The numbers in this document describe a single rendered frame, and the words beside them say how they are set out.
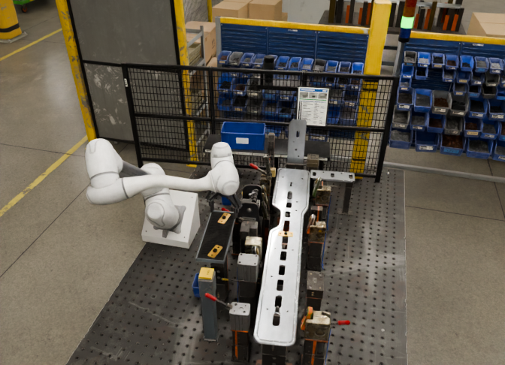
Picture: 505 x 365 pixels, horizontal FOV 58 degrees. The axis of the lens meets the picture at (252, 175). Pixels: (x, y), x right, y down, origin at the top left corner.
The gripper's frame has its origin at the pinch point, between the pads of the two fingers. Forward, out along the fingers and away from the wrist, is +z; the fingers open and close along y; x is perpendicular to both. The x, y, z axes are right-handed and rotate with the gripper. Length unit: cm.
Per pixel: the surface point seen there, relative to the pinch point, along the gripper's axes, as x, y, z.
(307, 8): 676, -156, 73
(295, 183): 66, 19, 20
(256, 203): 19.1, 10.6, 4.3
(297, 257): 3.4, 40.3, 19.9
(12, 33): 435, -641, 109
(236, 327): -47, 28, 23
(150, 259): -4, -50, 50
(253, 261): -18.6, 24.6, 8.9
